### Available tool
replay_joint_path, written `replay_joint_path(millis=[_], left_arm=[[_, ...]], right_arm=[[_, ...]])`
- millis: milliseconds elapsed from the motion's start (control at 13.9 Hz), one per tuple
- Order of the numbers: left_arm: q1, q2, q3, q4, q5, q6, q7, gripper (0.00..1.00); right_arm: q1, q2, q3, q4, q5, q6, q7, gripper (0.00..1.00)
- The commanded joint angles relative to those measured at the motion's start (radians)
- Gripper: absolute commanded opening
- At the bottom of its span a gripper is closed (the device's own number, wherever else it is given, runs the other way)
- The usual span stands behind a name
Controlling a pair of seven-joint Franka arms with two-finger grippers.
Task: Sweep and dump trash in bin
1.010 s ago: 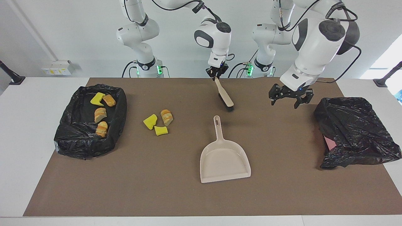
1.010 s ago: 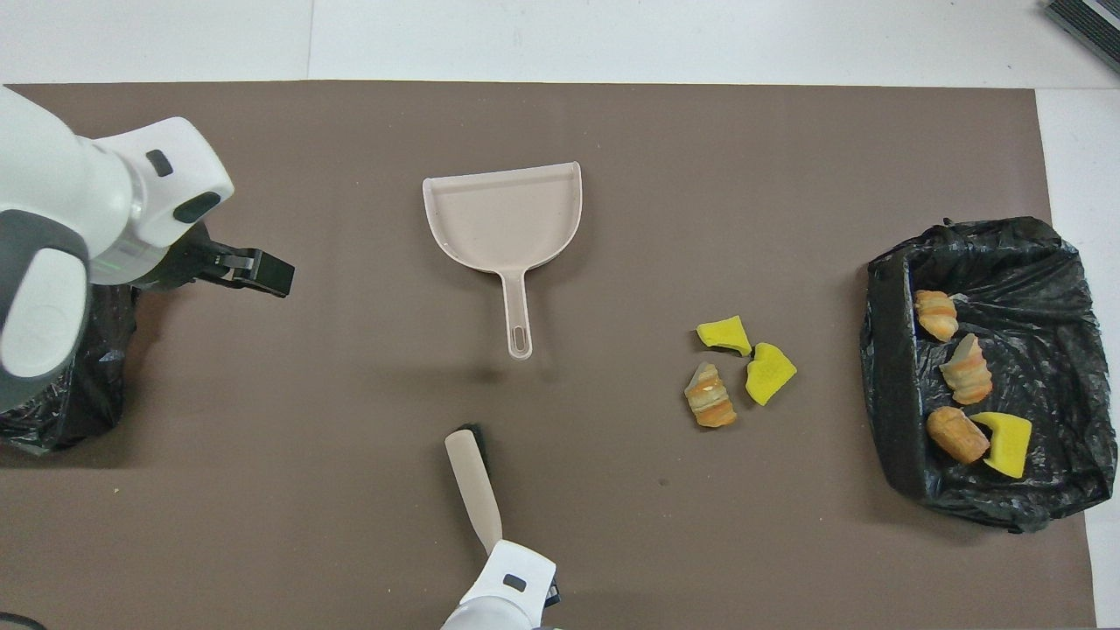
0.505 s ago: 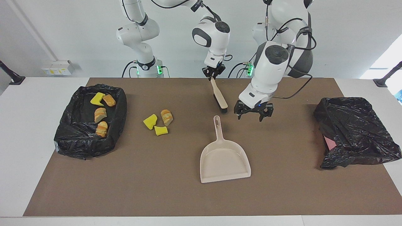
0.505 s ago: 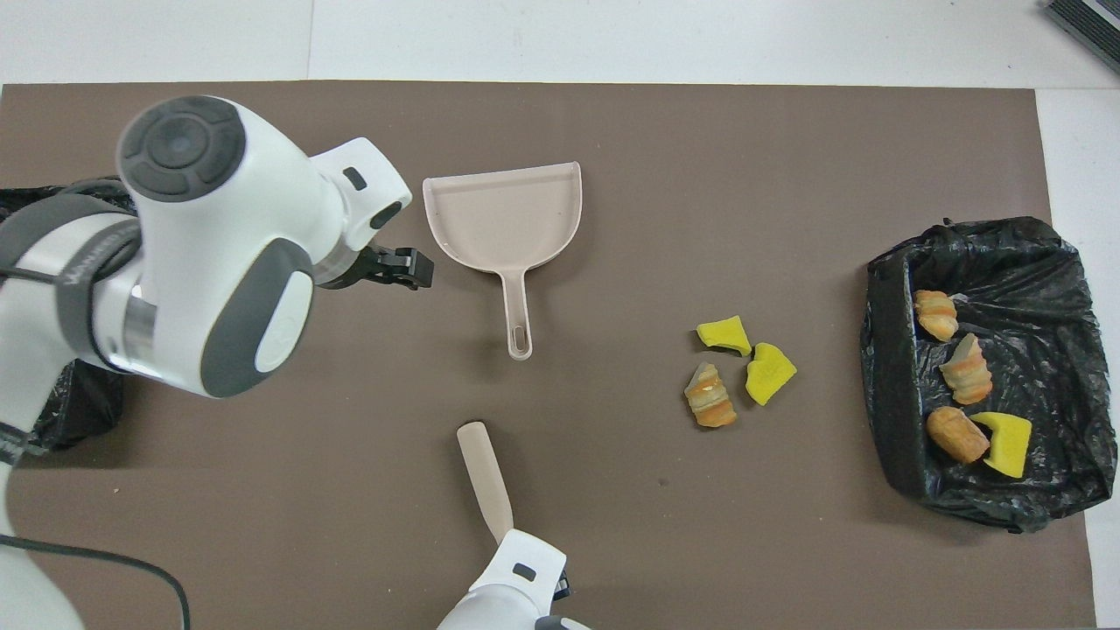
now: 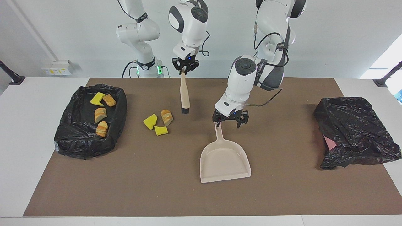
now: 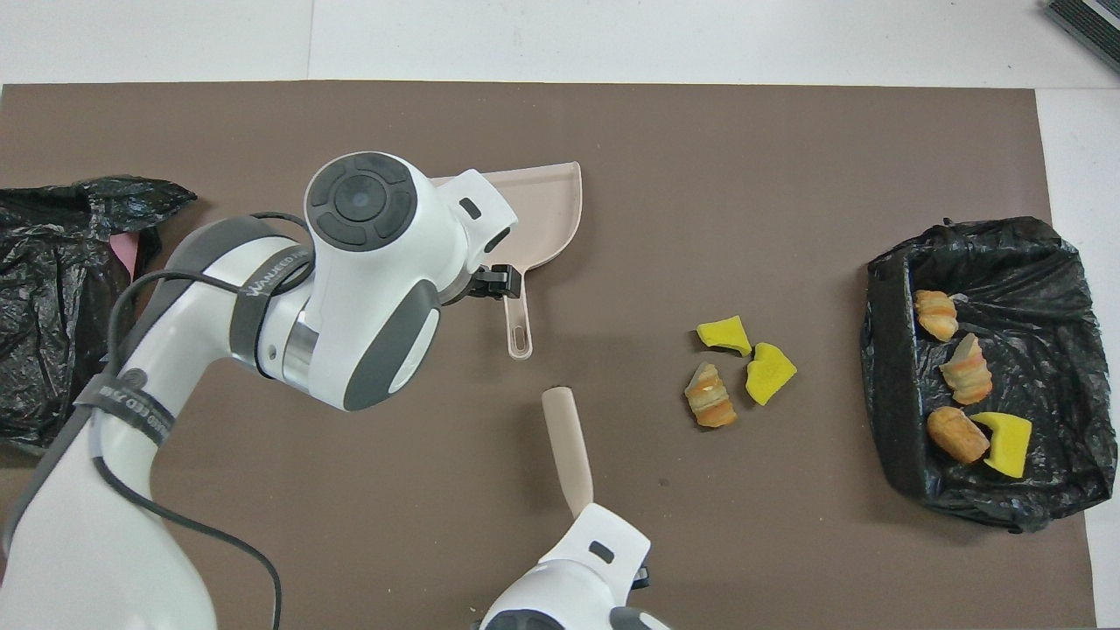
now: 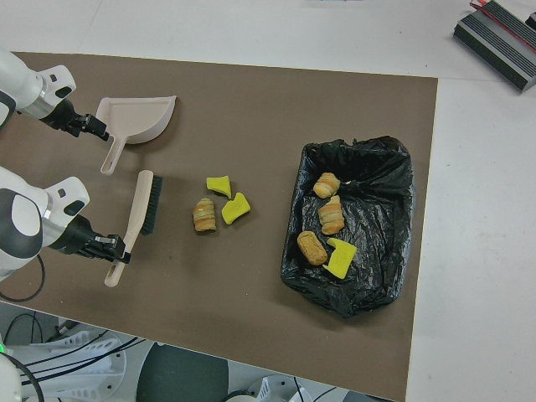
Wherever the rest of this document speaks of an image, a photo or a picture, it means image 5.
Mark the pink plastic bin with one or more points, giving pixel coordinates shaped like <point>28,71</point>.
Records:
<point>329,143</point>

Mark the black trash bag lined bin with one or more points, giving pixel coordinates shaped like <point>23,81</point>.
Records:
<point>78,141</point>

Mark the white wall socket box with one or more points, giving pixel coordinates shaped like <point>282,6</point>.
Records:
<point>58,68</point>

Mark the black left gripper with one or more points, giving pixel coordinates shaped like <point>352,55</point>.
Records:
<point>231,115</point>

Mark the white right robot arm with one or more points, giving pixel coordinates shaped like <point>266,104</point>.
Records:
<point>188,18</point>

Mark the black camera stand clamp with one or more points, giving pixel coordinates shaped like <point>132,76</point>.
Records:
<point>381,82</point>
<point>14,78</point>

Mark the brown table mat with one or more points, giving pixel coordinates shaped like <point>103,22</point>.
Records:
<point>188,194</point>

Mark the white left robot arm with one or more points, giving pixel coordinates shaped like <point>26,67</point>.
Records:
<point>241,81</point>

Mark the green and yellow sponge piece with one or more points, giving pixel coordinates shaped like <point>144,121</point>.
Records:
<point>96,99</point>

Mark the crumpled black trash bag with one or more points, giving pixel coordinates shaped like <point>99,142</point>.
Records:
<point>355,131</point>

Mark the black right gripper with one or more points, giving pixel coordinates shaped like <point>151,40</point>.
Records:
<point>186,61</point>

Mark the orange striped croissant piece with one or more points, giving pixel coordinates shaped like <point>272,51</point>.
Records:
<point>166,117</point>
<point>102,129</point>

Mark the pale flaky croissant piece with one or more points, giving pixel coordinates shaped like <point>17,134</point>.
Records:
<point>100,114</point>

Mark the beige plastic dustpan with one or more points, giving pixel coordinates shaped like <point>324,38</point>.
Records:
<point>224,160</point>

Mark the light blue object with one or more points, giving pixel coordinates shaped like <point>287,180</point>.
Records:
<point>400,95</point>

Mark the brown croquette bread roll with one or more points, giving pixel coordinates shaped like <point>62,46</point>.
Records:
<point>109,100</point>

